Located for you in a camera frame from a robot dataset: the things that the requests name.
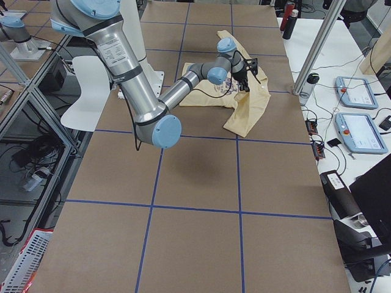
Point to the aluminium frame post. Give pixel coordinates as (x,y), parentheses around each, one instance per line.
(320,39)

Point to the black monitor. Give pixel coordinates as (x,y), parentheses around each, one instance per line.
(371,192)

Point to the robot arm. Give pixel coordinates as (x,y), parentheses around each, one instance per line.
(102,22)

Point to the cream long-sleeve printed shirt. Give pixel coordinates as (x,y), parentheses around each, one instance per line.
(248,106)

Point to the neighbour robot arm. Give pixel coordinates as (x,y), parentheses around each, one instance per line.
(27,48)

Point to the teach pendant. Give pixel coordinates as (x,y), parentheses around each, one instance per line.
(359,133)
(355,92)

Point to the white plastic basket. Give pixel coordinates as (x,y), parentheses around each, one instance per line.
(23,272)

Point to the black device with label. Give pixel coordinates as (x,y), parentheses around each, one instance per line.
(339,196)

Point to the lower teach pendant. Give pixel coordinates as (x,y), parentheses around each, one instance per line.
(359,133)

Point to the dark red bottle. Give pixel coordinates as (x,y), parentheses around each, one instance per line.
(289,20)

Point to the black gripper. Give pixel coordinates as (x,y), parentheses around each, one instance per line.
(239,74)

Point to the clear water bottle black cap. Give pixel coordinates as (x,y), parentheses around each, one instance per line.
(311,81)

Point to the white plastic chair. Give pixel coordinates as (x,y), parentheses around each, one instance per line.
(93,80)

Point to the upper teach pendant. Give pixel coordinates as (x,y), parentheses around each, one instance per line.
(355,92)

